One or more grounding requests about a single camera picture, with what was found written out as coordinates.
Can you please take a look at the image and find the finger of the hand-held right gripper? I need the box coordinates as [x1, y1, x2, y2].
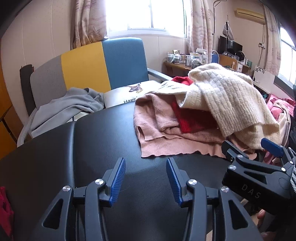
[221, 140, 296, 217]
[261, 137, 296, 173]

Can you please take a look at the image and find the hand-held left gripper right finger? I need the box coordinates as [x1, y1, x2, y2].
[166, 157, 264, 241]

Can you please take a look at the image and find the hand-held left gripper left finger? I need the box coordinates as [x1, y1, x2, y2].
[28, 157, 127, 241]

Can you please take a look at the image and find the cream knit sweater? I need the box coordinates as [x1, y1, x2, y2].
[144, 63, 281, 151]

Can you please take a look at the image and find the person's right hand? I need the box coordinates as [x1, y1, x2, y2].
[256, 209, 277, 241]

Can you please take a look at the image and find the pink blanket pile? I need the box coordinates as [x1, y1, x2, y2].
[266, 94, 296, 149]

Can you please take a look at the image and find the pink knit sweater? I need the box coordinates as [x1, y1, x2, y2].
[134, 80, 257, 160]

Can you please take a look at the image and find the red knit sweater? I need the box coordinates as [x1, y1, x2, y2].
[171, 76, 219, 133]

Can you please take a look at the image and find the white floral paper box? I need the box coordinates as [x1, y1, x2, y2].
[253, 65, 276, 87]

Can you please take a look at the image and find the white deer print cushion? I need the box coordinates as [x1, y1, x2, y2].
[103, 81, 166, 109]

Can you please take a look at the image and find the small side window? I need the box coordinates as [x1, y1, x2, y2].
[277, 23, 296, 86]

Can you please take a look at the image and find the grey garment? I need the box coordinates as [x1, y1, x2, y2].
[30, 87, 104, 138]

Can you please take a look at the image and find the small desk fan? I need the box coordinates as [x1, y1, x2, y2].
[237, 50, 247, 65]

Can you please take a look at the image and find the pink floral curtain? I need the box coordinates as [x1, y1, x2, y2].
[187, 0, 215, 64]
[70, 0, 109, 50]
[264, 5, 281, 77]

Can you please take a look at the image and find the black monitor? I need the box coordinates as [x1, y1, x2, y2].
[218, 35, 243, 57]

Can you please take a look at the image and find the dark red cloth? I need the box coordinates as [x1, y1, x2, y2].
[0, 186, 14, 237]

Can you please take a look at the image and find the wooden desk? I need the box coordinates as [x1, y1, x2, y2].
[164, 54, 251, 78]

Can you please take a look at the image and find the grey yellow blue upholstered chair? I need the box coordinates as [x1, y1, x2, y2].
[20, 37, 173, 144]

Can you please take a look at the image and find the wooden wardrobe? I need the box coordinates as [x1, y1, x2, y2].
[0, 60, 30, 160]

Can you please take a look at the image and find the cluster of jars and boxes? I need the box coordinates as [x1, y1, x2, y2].
[166, 48, 219, 69]

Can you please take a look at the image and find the grey hanging bag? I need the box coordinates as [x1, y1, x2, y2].
[223, 20, 235, 41]

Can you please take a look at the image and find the metal stand pole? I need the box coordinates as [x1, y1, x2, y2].
[212, 0, 228, 63]

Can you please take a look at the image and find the large bright window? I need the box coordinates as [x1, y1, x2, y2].
[104, 0, 192, 39]

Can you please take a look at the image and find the wall air conditioner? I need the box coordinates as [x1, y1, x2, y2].
[235, 8, 266, 24]

